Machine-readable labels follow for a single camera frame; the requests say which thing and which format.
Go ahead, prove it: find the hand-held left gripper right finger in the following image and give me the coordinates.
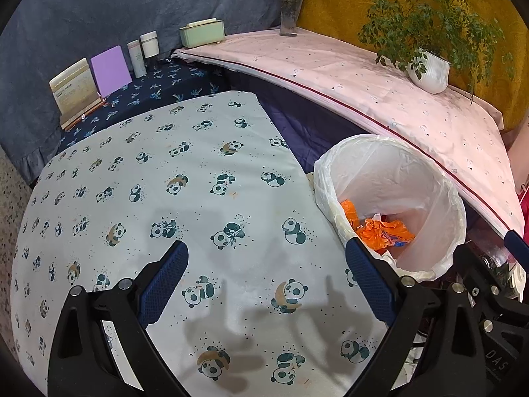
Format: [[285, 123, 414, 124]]
[[346, 239, 487, 397]]

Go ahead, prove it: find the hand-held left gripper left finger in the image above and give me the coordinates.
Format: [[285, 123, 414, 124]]
[[47, 240, 190, 397]]

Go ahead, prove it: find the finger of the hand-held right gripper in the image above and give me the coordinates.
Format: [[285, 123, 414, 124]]
[[455, 245, 529, 319], [504, 229, 529, 262]]

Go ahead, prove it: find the orange bag with colourful print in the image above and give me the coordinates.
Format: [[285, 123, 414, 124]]
[[357, 219, 416, 251]]

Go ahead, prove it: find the orange bag with red print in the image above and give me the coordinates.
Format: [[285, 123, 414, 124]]
[[341, 199, 360, 232]]

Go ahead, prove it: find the round white waste bin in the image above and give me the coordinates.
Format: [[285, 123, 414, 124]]
[[314, 133, 467, 280]]

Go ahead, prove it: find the white lined trash bin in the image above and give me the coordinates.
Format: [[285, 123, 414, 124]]
[[313, 133, 468, 281]]

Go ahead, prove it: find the panda printed cloth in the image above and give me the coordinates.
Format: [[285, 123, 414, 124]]
[[10, 91, 397, 397]]

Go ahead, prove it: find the purple cloth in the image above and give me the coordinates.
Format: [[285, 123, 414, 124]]
[[223, 70, 468, 174]]

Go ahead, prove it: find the wooden book stand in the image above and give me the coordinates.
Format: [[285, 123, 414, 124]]
[[60, 95, 106, 131]]

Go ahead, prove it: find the white ribbed plant pot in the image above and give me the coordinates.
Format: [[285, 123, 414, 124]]
[[407, 50, 451, 94]]

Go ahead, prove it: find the dark blue leaf-print cloth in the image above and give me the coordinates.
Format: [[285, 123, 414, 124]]
[[54, 59, 226, 150]]

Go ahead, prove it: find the pink printed cloth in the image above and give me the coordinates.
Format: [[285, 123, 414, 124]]
[[171, 28, 525, 232]]

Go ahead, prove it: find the cream booklet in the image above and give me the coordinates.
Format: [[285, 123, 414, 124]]
[[50, 59, 100, 116]]

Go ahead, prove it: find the purple card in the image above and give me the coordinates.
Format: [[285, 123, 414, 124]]
[[90, 45, 133, 98]]

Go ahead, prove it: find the white cosmetic tube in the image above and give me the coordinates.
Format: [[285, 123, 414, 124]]
[[127, 40, 146, 77]]

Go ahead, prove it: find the white cosmetic jar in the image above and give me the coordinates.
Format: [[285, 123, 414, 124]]
[[140, 31, 160, 71]]

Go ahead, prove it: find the green leafy plant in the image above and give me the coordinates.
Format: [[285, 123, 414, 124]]
[[332, 0, 515, 104]]

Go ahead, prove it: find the green tissue box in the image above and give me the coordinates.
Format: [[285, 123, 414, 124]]
[[179, 18, 226, 48]]

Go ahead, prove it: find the yellow backdrop cloth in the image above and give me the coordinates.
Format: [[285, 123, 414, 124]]
[[298, 0, 527, 133]]

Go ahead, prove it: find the blue-grey backdrop cloth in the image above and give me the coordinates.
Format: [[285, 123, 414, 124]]
[[0, 0, 308, 183]]

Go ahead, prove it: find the glass vase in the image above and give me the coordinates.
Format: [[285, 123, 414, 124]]
[[280, 0, 302, 36]]

